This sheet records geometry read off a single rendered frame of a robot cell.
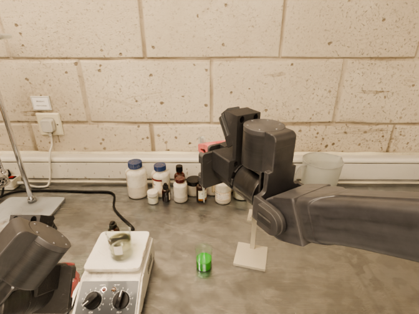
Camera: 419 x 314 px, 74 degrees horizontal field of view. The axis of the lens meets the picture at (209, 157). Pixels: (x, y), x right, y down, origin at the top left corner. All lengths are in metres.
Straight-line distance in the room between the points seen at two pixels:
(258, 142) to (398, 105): 0.88
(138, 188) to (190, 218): 0.22
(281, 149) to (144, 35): 0.73
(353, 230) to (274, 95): 0.77
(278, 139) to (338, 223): 0.12
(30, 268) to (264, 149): 0.31
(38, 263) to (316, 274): 0.60
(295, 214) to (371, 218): 0.08
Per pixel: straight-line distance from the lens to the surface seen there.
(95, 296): 0.65
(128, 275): 0.66
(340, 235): 0.32
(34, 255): 0.39
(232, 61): 0.98
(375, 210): 0.29
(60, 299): 0.50
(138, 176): 0.97
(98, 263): 0.67
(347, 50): 1.07
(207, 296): 0.69
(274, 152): 0.36
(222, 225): 0.87
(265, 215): 0.36
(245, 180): 0.41
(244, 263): 0.75
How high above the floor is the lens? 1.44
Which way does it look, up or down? 25 degrees down
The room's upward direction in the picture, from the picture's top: straight up
